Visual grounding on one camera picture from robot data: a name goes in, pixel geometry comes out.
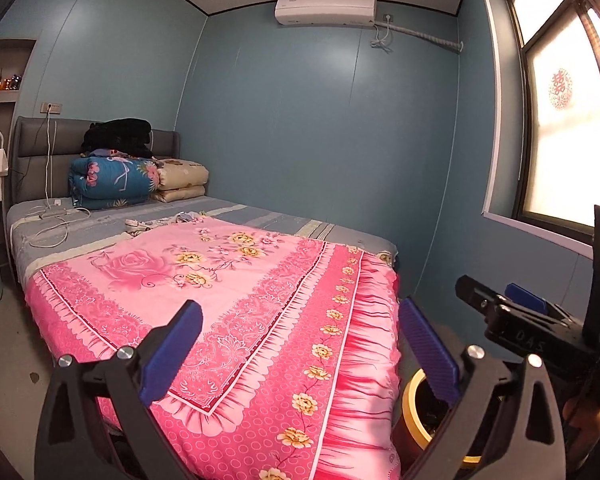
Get grey crumpled cloth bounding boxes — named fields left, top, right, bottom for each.
left=155, top=211, right=210, bottom=226

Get black clothes pile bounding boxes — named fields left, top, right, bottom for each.
left=80, top=118, right=155, bottom=158

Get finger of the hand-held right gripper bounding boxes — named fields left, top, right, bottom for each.
left=505, top=283, right=551, bottom=316
left=455, top=275, right=513, bottom=323

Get window with white frame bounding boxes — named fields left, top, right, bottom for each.
left=481, top=0, right=600, bottom=248

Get person's right hand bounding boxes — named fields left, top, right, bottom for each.
left=561, top=394, right=600, bottom=433

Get beige pillows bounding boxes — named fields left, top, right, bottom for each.
left=150, top=158, right=210, bottom=204

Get red window sticker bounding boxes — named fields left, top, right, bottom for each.
left=547, top=69, right=574, bottom=111

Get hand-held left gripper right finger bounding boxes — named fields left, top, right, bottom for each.
left=399, top=297, right=567, bottom=480

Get pink floral bedspread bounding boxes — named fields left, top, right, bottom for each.
left=24, top=216, right=402, bottom=480

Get black bin with yellow rim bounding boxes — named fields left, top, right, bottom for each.
left=392, top=367, right=483, bottom=468

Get white air conditioner power cord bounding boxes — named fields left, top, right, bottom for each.
left=370, top=12, right=397, bottom=55

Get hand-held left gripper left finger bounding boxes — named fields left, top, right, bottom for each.
left=34, top=299, right=204, bottom=480

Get small shelf ornaments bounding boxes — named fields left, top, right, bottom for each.
left=0, top=67, right=23, bottom=93

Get white wrapped wall pipe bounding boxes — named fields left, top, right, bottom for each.
left=375, top=21, right=466, bottom=54

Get blue floral folded quilt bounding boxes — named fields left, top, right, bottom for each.
left=68, top=154, right=162, bottom=211

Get wall shelf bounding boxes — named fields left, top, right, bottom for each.
left=0, top=39, right=37, bottom=206

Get white air conditioner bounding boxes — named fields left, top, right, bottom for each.
left=274, top=0, right=377, bottom=27

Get grey upholstered headboard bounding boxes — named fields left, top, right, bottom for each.
left=9, top=116, right=182, bottom=206

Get white charger cable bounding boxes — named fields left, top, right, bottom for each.
left=27, top=112, right=91, bottom=248

